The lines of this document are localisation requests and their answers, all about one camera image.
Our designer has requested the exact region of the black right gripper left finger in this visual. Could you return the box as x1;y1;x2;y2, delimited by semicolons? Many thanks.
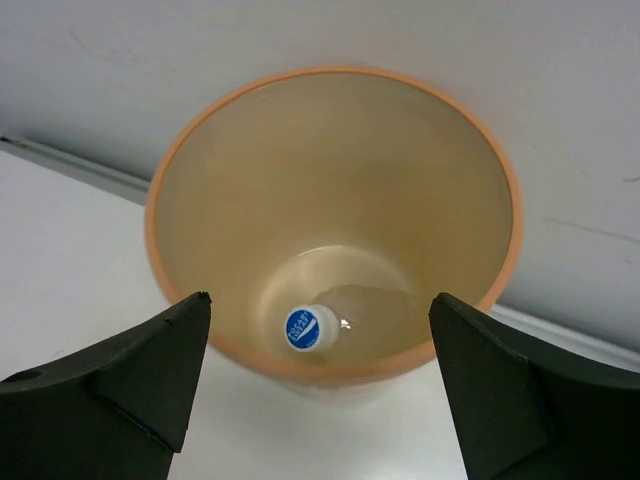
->
1;292;211;479

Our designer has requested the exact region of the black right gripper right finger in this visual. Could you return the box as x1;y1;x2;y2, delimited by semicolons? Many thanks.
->
429;293;639;479

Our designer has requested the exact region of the clear bottle blue white cap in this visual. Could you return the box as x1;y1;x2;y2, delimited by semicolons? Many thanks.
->
284;285;430;364

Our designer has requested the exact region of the beige capybara plastic bin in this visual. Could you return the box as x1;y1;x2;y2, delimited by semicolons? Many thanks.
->
144;67;524;390

